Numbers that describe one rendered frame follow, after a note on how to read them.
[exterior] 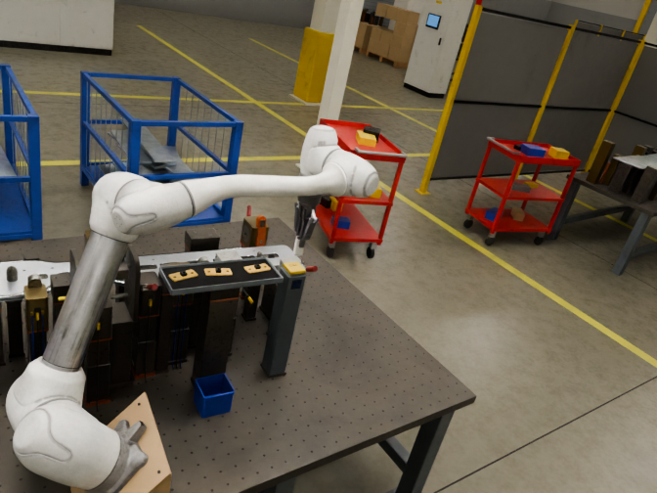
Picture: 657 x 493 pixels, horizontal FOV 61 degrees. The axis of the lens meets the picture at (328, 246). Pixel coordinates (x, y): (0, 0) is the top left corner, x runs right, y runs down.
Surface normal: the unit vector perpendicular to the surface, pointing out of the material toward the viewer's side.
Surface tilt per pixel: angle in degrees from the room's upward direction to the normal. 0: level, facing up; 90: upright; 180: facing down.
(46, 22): 90
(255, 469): 0
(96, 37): 90
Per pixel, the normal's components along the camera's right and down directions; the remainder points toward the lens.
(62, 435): 0.63, -0.28
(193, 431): 0.20, -0.87
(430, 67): -0.80, 0.11
